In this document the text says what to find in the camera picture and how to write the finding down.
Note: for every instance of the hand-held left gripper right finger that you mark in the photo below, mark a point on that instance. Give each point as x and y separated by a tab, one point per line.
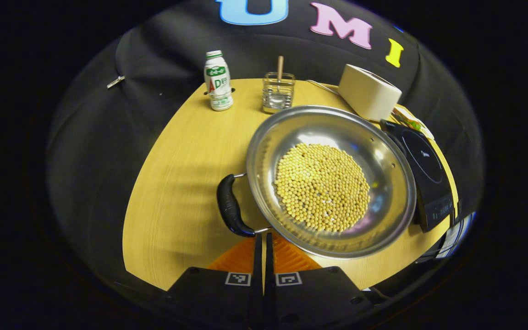
319	295

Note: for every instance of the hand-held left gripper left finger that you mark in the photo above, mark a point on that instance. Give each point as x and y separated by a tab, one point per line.
209	295

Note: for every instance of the pile of yellow soybeans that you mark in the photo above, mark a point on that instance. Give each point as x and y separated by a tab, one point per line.
321	188

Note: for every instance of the black induction cooktop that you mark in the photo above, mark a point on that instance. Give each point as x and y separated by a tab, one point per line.
424	169

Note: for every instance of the cream white toaster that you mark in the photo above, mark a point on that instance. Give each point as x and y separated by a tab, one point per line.
367	94

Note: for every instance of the white green-label drink bottle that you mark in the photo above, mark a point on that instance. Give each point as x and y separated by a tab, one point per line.
218	85

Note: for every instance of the wooden stick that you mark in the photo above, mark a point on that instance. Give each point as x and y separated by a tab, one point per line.
280	68

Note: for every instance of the small metal clip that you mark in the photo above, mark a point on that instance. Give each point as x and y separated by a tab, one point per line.
115	82

